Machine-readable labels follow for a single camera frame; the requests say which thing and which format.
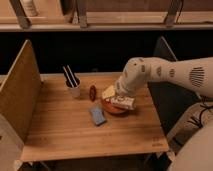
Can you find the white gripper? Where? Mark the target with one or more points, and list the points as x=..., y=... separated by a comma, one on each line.
x=120, y=101

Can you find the orange ceramic bowl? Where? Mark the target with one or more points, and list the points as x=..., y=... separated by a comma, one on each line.
x=108, y=107

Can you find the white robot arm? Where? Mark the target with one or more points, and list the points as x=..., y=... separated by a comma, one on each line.
x=195, y=75

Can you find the small brown figurine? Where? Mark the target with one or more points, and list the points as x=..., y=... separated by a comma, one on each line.
x=92, y=93

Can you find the blue sponge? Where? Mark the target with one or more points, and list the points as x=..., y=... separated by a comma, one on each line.
x=97, y=115

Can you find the white cup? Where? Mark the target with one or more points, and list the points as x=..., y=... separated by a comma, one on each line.
x=75, y=91

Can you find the black chopstick left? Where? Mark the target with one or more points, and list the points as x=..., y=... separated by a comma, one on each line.
x=67, y=75

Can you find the black chopstick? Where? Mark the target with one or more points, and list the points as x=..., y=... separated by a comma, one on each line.
x=67, y=75
x=73, y=76

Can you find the black chopstick right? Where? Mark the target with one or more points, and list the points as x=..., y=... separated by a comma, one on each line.
x=73, y=76

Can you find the right dark divider panel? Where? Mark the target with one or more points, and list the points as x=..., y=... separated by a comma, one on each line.
x=171, y=101

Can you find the left wooden divider panel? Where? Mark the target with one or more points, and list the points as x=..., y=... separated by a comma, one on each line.
x=19, y=91

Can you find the white bottle on shelf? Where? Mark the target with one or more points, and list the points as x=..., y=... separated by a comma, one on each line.
x=30, y=8

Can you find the wooden shelf frame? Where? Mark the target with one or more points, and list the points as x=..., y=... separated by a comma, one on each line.
x=107, y=15

